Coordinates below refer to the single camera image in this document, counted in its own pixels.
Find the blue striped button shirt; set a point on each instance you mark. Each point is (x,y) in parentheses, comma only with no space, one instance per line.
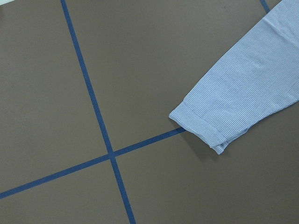
(256,78)

